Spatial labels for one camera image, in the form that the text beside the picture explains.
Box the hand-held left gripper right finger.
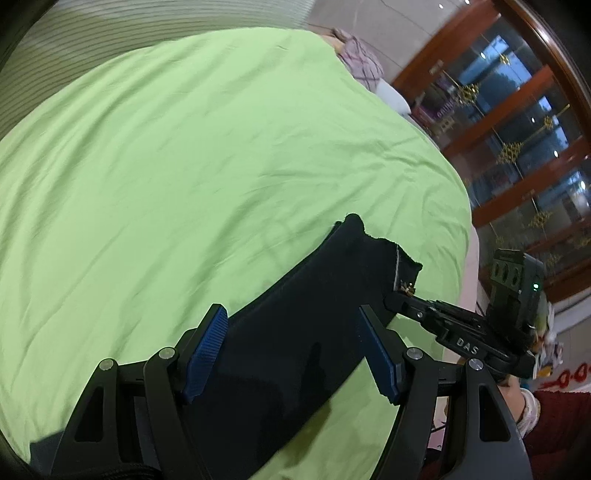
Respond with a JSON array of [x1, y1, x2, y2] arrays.
[[355, 304, 533, 480]]

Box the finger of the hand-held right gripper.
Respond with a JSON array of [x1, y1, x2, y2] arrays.
[[384, 294, 509, 367], [427, 299, 488, 326]]

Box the white pillow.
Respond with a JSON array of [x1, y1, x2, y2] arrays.
[[376, 79, 411, 114]]

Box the pile of colourful clutter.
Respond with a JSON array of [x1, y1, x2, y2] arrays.
[[531, 288, 565, 377]]

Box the green bed sheet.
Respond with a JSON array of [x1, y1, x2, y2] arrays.
[[0, 28, 472, 480]]

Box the wooden glass door cabinet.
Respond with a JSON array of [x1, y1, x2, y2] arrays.
[[392, 0, 591, 303]]

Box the plaid pink pillow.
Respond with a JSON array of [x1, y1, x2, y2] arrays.
[[330, 28, 385, 89]]

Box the purple box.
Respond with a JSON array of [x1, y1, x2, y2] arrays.
[[412, 104, 455, 127]]

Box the person's right forearm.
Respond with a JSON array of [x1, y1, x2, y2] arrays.
[[501, 378, 591, 480]]

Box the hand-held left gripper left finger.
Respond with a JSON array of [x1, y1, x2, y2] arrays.
[[50, 304, 229, 480]]

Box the black pants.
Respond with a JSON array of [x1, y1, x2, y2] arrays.
[[182, 213, 423, 480]]

